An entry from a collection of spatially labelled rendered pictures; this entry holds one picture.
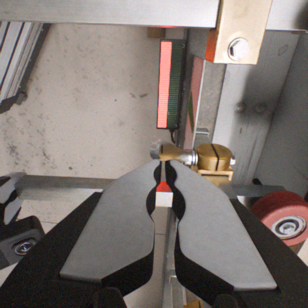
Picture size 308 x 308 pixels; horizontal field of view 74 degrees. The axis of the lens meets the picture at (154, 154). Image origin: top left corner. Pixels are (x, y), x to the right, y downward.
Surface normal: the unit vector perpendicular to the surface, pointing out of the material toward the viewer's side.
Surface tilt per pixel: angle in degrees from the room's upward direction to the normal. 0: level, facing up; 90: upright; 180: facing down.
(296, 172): 90
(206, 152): 90
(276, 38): 0
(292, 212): 0
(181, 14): 0
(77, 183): 90
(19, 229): 87
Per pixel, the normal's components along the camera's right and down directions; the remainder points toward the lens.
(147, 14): -0.04, 0.48
